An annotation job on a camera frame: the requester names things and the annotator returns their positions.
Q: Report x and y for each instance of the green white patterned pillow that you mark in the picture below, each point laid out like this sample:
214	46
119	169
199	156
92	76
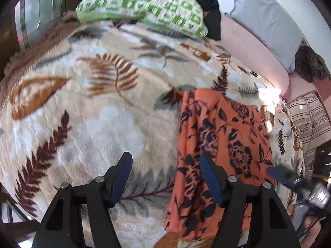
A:
150	2

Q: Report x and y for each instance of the grey pillow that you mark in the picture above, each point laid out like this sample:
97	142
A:
269	15

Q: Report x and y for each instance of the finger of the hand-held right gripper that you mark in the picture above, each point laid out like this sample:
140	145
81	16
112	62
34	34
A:
280	174

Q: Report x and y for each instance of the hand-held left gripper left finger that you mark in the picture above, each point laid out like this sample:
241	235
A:
121	178

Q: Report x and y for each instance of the beige brown striped cloth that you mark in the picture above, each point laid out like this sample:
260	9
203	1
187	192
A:
307	124

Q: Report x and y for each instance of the orange black floral cloth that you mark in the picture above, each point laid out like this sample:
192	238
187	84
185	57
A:
232	134

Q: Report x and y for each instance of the metal trunk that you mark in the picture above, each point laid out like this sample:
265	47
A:
33	13

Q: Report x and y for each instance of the dark brown furry cloth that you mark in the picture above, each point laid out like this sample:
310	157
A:
310	62

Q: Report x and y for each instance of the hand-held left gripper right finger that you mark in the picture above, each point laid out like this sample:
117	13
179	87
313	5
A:
210	180

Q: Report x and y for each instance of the beige leaf-print fleece blanket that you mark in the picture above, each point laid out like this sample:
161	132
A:
98	108

